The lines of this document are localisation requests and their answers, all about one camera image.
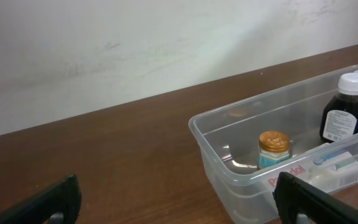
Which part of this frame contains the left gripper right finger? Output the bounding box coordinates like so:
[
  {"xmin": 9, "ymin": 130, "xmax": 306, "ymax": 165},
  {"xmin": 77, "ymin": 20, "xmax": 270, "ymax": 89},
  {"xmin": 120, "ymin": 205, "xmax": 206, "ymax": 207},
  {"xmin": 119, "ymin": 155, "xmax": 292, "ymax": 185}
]
[{"xmin": 273, "ymin": 172, "xmax": 358, "ymax": 224}]

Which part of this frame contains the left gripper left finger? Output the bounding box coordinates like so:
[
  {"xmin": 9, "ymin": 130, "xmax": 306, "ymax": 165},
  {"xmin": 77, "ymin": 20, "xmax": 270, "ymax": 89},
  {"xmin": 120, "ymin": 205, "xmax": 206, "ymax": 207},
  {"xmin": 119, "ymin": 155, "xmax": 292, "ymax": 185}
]
[{"xmin": 0, "ymin": 175, "xmax": 82, "ymax": 224}]

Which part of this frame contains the white Panadol box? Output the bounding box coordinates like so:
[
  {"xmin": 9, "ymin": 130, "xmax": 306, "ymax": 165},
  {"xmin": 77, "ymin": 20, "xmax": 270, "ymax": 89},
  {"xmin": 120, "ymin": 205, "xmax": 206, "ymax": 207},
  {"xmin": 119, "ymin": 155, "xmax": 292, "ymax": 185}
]
[{"xmin": 257, "ymin": 149, "xmax": 358, "ymax": 193}]

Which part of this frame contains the small gold lid jar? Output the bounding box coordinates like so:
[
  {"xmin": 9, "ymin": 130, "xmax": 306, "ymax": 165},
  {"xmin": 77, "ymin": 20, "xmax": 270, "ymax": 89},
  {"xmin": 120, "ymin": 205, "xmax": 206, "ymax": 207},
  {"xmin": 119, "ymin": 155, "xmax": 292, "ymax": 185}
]
[{"xmin": 258, "ymin": 131, "xmax": 291, "ymax": 169}]

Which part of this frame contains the dark bottle white cap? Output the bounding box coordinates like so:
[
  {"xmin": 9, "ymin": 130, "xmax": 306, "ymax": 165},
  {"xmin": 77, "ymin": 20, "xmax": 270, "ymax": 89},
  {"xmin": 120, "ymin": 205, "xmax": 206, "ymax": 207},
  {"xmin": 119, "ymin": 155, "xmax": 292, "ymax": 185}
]
[{"xmin": 319, "ymin": 73, "xmax": 358, "ymax": 143}]

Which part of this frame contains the clear plastic container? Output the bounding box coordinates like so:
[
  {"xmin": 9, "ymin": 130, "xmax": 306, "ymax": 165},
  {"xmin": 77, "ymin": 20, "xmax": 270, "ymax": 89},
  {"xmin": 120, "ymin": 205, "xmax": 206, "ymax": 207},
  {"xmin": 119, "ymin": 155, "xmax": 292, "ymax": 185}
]
[{"xmin": 189, "ymin": 65, "xmax": 358, "ymax": 223}]

